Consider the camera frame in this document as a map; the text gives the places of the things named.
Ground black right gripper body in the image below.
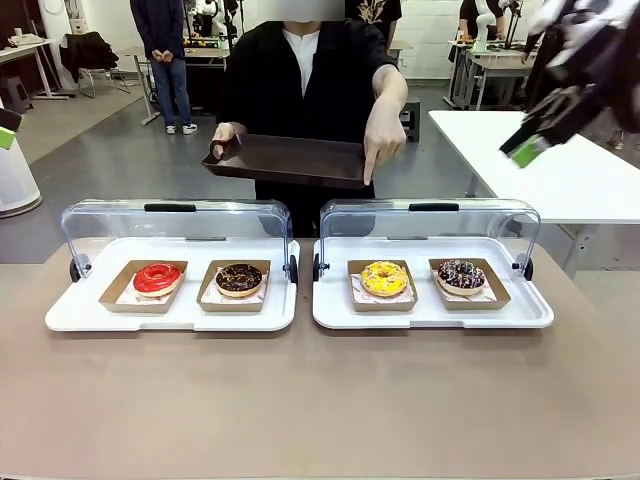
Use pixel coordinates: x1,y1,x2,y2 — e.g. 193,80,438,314
543,4,640,130

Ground dark brown serving tray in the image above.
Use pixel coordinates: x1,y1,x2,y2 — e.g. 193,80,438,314
201,132,376,191

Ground person's left forearm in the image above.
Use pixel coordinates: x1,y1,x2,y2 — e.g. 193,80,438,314
371,63,409,101

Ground brown cardboard donut tray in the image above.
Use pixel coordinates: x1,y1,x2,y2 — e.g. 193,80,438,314
428,257,512,312
98,259,190,315
347,258,419,314
195,258,272,315

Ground purple drizzled chocolate donut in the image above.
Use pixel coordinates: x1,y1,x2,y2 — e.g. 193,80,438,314
437,258,487,297

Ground yellow glazed sprinkle donut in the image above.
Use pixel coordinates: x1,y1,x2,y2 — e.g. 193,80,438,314
360,260,411,298

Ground red glazed donut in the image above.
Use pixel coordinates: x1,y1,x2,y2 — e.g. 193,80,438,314
132,261,183,300

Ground person's torso in black jacket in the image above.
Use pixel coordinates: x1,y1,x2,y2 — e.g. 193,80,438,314
215,0,402,239

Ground chocolate donut with nut crumbs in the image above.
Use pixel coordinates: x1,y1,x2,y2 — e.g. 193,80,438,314
214,262,265,300

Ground person's left hand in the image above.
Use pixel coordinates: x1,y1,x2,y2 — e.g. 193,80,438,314
362,94,408,187

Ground person's right hand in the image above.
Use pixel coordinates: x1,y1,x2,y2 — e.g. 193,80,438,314
210,121,249,162

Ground grey plastic stool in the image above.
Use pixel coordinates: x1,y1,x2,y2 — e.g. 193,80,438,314
0,75,34,114

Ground large white table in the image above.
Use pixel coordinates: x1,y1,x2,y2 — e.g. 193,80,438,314
427,109,640,279

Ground grey background workbench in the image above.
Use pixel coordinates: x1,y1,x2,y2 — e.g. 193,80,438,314
443,38,540,112

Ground white background desk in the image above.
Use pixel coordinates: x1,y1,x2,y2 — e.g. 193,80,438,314
0,38,69,102

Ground clear display case lid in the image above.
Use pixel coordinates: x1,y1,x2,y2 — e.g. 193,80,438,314
60,198,300,286
312,198,543,283

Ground black jacket on chair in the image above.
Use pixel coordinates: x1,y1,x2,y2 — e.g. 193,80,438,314
59,31,120,84

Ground black step stool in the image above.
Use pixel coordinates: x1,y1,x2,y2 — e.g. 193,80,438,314
399,98,424,143

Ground bystander in dark clothes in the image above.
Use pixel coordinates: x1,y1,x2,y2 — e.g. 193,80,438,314
458,0,502,42

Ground white printed paper liner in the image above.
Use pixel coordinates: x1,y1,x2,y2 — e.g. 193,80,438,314
116,279,175,306
201,282,265,306
438,279,499,303
351,274,416,306

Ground bystander in blue jeans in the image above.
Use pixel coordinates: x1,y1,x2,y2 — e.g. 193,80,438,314
130,0,196,137

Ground bystander in gold print shirt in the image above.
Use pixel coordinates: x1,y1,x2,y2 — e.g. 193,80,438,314
344,0,404,57

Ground white display case base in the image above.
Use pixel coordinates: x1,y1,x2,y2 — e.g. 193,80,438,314
311,236,556,330
44,236,302,333

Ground metal frame chair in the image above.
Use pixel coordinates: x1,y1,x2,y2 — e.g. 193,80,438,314
73,62,133,100

